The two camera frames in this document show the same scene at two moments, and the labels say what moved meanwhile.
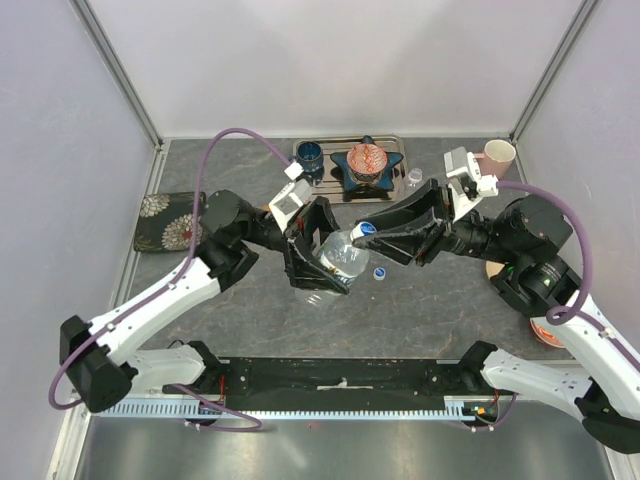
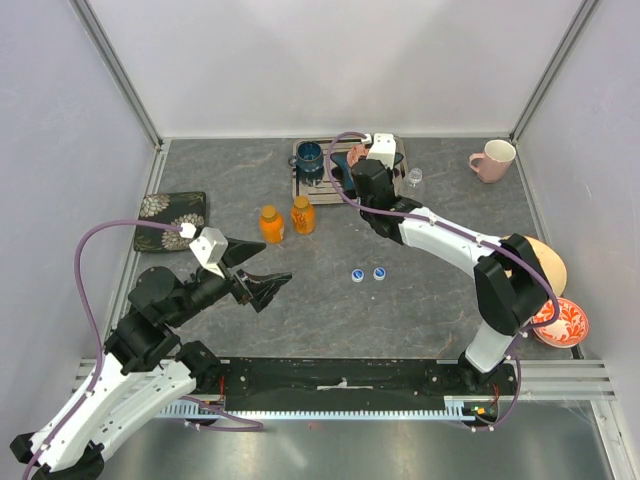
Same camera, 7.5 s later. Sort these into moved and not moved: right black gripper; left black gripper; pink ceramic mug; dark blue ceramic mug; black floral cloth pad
Moved: left black gripper; right black gripper
Not moved: dark blue ceramic mug; pink ceramic mug; black floral cloth pad
